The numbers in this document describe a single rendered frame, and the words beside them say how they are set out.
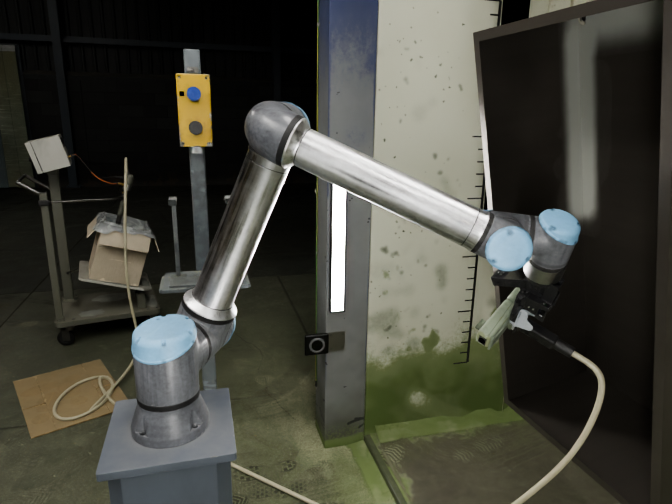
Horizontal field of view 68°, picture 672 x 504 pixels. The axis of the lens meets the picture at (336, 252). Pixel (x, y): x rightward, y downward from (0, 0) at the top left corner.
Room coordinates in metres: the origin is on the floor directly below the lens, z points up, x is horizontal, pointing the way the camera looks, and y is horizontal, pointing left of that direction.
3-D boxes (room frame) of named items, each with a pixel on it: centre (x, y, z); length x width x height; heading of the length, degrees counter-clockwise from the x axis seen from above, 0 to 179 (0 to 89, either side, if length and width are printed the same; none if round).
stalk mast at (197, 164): (2.00, 0.55, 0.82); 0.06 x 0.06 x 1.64; 15
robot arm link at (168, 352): (1.13, 0.41, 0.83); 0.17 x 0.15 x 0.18; 168
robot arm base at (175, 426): (1.12, 0.41, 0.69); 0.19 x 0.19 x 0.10
